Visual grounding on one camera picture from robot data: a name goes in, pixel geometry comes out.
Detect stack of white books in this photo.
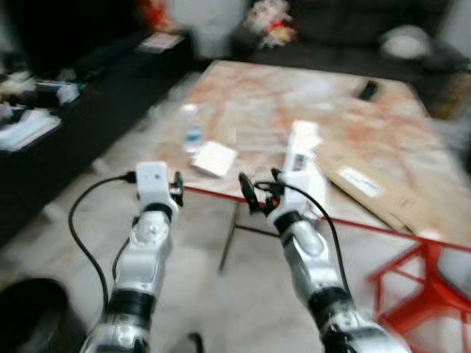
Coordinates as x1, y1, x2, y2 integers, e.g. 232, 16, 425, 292
0, 109, 63, 153

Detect flat patterned paper pad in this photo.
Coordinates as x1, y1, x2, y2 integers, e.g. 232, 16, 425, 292
138, 32, 185, 54

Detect red figurine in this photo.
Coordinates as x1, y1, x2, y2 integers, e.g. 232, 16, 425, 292
140, 0, 174, 32

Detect colourful toy bouquet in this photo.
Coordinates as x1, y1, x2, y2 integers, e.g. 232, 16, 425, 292
245, 0, 298, 49

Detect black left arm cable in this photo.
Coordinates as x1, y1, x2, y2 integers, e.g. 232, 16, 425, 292
68, 171, 139, 311

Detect black robot foot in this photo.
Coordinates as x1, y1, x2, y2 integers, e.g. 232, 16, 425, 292
185, 332, 205, 353

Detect red metal chair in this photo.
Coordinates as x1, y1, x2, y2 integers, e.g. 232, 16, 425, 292
367, 241, 471, 353

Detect black rubbish bin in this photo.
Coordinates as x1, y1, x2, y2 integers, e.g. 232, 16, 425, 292
0, 277, 71, 353

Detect long black low bench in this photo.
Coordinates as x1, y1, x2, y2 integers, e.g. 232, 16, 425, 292
0, 29, 198, 247

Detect white round cushion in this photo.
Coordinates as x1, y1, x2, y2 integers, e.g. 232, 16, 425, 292
380, 25, 432, 60

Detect flattened brown cardboard box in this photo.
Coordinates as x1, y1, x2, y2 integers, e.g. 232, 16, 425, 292
315, 140, 444, 233

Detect small black phone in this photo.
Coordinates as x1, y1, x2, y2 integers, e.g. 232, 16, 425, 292
357, 80, 379, 102

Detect flat white box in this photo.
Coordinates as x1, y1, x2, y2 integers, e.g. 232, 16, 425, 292
192, 140, 238, 178

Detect clear plastic water bottle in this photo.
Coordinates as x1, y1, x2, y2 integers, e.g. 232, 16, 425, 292
182, 103, 204, 153

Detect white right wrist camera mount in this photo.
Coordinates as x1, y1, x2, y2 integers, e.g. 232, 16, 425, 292
266, 171, 314, 223

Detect long white carton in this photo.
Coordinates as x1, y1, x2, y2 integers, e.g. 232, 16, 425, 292
283, 120, 329, 221

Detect marble table with red edge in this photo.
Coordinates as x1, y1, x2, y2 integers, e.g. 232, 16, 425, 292
151, 60, 471, 274

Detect black sofa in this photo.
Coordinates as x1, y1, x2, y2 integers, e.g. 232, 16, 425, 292
234, 0, 458, 76

